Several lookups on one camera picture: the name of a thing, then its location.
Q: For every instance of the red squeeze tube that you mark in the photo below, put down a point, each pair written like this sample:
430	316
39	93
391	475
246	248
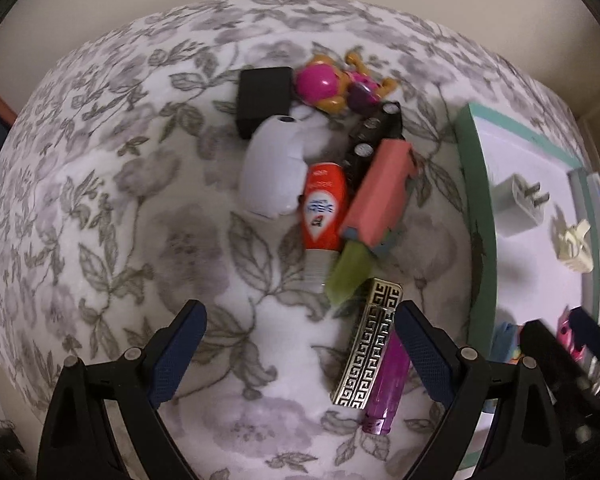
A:
322	205

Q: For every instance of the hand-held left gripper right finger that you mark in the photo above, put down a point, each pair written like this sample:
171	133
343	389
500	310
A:
422	350

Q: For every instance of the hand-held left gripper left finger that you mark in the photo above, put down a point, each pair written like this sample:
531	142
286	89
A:
180	350

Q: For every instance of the white wall charger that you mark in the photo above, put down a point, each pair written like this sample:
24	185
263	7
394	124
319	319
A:
510	200

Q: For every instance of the black cylindrical capacitor pack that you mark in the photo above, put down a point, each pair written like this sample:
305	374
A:
375	125

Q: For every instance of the green plastic piece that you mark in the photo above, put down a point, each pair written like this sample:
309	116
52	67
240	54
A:
350	270

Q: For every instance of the white rounded plastic device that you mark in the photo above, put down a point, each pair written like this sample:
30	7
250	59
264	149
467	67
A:
270	165

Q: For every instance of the blue and orange case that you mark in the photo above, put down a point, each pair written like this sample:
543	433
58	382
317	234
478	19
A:
505	342

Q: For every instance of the salmon pink box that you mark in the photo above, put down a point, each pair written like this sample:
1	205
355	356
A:
377	190

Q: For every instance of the purple lighter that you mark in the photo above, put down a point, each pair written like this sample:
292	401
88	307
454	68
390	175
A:
387	395

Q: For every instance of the pink and orange toy figure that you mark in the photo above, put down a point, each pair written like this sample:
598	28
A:
315	82

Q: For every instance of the pink watch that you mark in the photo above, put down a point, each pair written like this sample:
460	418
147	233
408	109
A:
565	335

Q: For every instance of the cream plug adapter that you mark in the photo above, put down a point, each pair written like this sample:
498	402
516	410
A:
575	250

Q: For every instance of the black charger cube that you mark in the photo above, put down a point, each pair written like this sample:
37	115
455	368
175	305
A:
262	95

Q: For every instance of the grey floral blanket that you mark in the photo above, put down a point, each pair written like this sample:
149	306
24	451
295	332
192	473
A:
155	210

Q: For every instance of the teal tray box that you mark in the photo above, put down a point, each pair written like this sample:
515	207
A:
530	270

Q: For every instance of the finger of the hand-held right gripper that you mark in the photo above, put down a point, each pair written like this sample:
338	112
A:
547	350
592	332

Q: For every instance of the grey box with light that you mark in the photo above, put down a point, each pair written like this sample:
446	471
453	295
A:
596	190

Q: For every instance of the gold patterned lighter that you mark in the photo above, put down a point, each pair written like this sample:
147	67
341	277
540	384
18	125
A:
367	345

